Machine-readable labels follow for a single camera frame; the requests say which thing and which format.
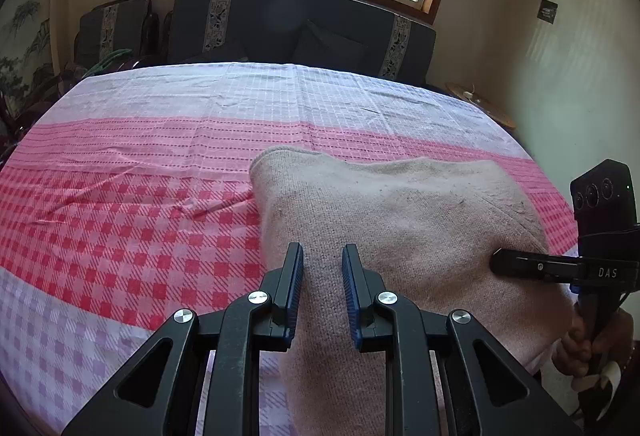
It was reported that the beige knit sweater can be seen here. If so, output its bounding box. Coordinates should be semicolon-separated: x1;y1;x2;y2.
250;147;573;435

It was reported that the person's right hand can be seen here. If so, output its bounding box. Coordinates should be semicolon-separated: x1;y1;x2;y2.
552;304;634;378

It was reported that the round wooden side table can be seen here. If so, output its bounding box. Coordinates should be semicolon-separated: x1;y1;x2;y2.
445;82;516;133

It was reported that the pink checkered bed sheet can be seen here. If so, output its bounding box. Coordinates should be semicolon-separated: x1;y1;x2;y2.
1;63;577;434

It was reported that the dark armchair with patterned strip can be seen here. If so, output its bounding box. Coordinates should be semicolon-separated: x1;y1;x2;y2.
74;0;160;68

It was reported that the dark sofa with patterned strips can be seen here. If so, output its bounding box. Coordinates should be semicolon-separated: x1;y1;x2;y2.
167;0;436;87

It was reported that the painted folding screen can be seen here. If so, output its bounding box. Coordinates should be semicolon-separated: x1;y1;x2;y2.
1;0;52;117

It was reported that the black camera box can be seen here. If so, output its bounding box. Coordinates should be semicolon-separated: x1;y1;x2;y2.
570;159;637;237

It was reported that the black wall plaque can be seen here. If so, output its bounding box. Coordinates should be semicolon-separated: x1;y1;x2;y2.
537;0;558;24

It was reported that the green cord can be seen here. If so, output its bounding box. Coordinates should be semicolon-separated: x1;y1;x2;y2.
84;48;134;77

